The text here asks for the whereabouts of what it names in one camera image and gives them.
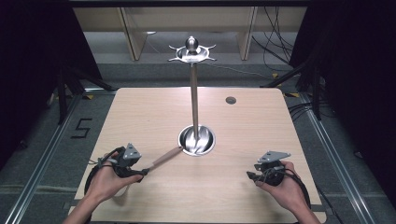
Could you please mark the black curtain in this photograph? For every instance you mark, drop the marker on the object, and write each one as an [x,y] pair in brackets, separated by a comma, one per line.
[28,62]
[361,77]

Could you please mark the yellow black floor tape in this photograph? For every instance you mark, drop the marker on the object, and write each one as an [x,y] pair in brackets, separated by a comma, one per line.
[275,75]
[292,94]
[89,96]

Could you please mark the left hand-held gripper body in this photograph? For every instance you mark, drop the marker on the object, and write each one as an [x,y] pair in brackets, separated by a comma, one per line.
[128,157]

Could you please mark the light wooden shelf unit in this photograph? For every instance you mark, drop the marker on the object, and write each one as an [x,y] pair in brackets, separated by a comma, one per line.
[134,31]

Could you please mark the person's left hand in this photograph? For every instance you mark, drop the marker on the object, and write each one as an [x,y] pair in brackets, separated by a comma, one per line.
[104,185]

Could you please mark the person's right hand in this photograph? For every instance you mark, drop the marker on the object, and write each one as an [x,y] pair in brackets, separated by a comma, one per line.
[288,191]

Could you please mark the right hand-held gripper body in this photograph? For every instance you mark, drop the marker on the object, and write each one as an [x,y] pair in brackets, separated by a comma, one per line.
[271,172]

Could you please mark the steel utensil rack stand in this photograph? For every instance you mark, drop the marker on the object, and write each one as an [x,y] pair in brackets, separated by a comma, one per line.
[194,102]

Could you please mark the metal floor rail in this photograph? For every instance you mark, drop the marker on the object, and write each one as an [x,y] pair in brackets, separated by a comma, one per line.
[40,161]
[336,161]

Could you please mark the black metal stand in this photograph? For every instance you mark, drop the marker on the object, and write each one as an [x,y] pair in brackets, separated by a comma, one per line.
[62,93]
[316,93]

